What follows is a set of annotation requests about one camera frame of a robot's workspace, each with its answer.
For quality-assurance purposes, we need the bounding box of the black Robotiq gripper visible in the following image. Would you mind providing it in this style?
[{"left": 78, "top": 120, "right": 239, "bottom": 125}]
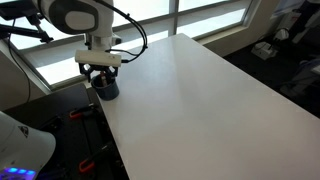
[{"left": 78, "top": 62, "right": 120, "bottom": 83}]

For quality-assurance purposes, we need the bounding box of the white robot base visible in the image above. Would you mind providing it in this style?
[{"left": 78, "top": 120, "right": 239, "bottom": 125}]
[{"left": 0, "top": 110, "right": 57, "bottom": 180}]

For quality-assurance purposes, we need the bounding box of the dark teal mug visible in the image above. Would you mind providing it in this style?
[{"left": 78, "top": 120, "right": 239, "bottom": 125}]
[{"left": 90, "top": 73, "right": 120, "bottom": 102}]

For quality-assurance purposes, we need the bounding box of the black robot cart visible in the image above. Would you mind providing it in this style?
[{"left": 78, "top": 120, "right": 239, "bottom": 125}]
[{"left": 3, "top": 83, "right": 131, "bottom": 180}]

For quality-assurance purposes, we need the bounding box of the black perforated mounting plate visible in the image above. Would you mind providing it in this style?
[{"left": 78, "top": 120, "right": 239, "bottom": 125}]
[{"left": 43, "top": 106, "right": 118, "bottom": 180}]

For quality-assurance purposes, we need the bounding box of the white floor device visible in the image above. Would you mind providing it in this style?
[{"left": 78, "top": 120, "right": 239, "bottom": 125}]
[{"left": 250, "top": 40, "right": 278, "bottom": 61}]

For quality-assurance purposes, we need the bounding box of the orange handled black clamp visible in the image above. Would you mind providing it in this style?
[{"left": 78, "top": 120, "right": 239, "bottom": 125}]
[
  {"left": 68, "top": 103, "right": 98, "bottom": 120},
  {"left": 78, "top": 141, "right": 116, "bottom": 174}
]

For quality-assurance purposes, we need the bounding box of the black camera cable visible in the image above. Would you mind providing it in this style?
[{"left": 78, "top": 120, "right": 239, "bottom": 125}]
[{"left": 94, "top": 0, "right": 148, "bottom": 64}]

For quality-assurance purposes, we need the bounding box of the grey window frame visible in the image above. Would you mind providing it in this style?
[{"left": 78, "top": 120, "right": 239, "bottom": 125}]
[{"left": 0, "top": 0, "right": 264, "bottom": 91}]

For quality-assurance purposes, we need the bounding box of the black mounted camera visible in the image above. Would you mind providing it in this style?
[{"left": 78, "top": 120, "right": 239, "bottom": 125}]
[{"left": 0, "top": 0, "right": 38, "bottom": 21}]

